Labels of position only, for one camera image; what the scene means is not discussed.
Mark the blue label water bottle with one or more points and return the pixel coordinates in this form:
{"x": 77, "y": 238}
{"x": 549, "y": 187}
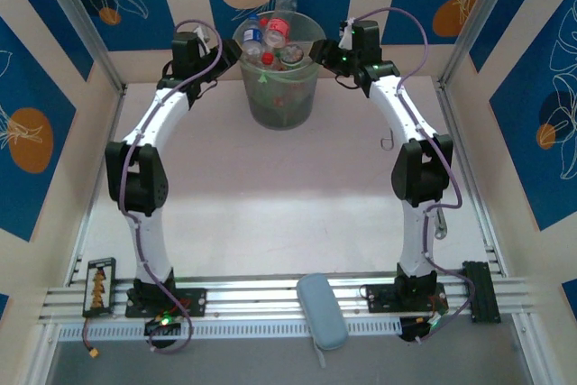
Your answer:
{"x": 252, "y": 35}

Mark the cartoon label plastic bottle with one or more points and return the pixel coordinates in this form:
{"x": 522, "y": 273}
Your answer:
{"x": 292, "y": 54}

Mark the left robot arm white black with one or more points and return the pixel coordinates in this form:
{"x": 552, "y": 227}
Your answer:
{"x": 149, "y": 245}

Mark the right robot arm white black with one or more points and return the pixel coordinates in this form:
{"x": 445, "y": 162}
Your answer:
{"x": 417, "y": 241}

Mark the translucent plastic bin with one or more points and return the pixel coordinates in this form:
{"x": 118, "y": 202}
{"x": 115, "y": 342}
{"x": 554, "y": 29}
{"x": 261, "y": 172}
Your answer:
{"x": 279, "y": 110}

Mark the flat metal tool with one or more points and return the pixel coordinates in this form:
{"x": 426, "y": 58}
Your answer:
{"x": 441, "y": 225}

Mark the black power distribution board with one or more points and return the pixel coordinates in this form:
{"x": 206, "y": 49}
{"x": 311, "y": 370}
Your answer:
{"x": 99, "y": 286}

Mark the grey-blue zipper case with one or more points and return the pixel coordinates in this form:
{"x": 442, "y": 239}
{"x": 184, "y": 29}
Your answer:
{"x": 322, "y": 313}

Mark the left control board with LED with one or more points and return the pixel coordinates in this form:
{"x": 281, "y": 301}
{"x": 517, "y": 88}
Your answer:
{"x": 162, "y": 324}

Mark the control board with led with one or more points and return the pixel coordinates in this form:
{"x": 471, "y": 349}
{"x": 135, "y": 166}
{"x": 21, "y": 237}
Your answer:
{"x": 162, "y": 324}
{"x": 419, "y": 328}

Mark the right control board with LED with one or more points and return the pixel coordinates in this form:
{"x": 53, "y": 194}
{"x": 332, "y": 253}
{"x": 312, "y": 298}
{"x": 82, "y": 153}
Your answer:
{"x": 419, "y": 328}

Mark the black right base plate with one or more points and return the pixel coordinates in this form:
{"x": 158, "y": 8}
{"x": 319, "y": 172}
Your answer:
{"x": 383, "y": 298}

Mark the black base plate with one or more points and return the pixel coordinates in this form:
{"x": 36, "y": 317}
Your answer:
{"x": 383, "y": 298}
{"x": 191, "y": 301}

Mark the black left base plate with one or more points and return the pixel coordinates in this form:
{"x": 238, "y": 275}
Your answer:
{"x": 191, "y": 301}

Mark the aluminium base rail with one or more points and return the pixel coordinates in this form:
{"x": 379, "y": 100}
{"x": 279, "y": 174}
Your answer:
{"x": 252, "y": 297}

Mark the black rail bracket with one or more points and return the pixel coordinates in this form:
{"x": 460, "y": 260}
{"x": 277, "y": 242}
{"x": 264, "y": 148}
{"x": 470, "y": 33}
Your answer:
{"x": 481, "y": 292}

